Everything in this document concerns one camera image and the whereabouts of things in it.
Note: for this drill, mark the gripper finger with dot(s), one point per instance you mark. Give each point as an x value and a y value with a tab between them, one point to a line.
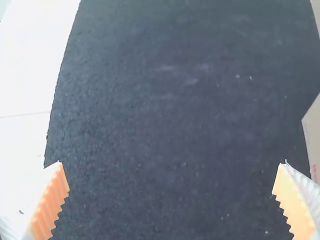
297	207
47	200

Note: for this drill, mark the cardboard box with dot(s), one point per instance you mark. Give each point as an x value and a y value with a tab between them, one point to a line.
313	140

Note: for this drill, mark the black mat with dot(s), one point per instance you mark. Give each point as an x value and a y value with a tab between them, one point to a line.
175	112

